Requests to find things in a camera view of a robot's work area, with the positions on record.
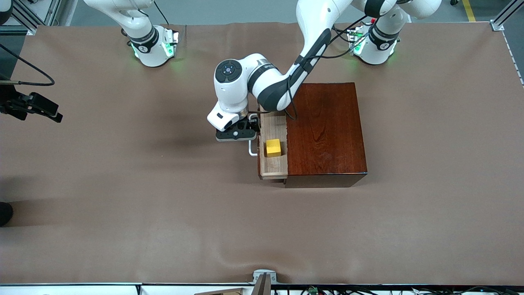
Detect yellow block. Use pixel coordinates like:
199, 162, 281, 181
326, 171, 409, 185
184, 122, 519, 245
265, 139, 283, 158

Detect light wood drawer white handle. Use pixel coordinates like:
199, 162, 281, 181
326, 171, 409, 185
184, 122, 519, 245
248, 104, 289, 181

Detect dark red wooden cabinet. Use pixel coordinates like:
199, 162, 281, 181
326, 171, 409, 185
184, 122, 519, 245
285, 83, 368, 188

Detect brown table cloth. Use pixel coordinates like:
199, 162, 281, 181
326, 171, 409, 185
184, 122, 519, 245
0, 21, 524, 286

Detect black round object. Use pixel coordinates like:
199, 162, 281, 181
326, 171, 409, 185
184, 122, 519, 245
0, 202, 14, 227

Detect aluminium corner profile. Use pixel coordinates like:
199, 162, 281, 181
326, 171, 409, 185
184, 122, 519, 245
490, 0, 524, 32

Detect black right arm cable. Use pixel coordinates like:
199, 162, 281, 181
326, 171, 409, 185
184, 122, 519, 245
0, 43, 56, 86

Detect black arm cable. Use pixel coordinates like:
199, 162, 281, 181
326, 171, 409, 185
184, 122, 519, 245
287, 14, 377, 120
0, 43, 56, 86

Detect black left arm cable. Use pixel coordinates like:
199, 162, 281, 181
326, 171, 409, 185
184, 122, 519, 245
287, 14, 377, 120

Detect aluminium frame profiles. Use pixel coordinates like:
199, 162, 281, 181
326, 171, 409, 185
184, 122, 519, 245
8, 0, 62, 35

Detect black base cable pair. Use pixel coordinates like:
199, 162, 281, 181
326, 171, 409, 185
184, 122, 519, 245
332, 25, 361, 43

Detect thin black base cable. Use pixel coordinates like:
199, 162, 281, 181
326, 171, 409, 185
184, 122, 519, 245
154, 0, 170, 26

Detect grey metal post bracket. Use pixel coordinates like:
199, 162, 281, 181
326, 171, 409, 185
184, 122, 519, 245
253, 269, 278, 295

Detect black cable bundle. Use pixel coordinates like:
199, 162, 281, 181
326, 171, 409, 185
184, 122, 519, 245
301, 286, 524, 295

